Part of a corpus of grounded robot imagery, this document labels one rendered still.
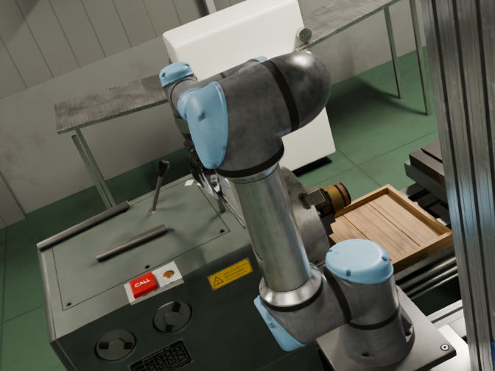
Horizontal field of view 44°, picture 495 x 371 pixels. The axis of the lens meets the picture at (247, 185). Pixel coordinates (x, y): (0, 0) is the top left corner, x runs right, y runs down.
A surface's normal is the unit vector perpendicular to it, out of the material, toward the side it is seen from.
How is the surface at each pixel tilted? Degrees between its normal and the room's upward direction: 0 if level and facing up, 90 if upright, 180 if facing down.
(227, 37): 90
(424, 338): 0
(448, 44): 90
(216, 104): 40
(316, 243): 89
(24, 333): 0
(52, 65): 90
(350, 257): 8
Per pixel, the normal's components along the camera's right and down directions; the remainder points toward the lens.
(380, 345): -0.02, 0.25
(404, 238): -0.28, -0.81
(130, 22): 0.31, 0.43
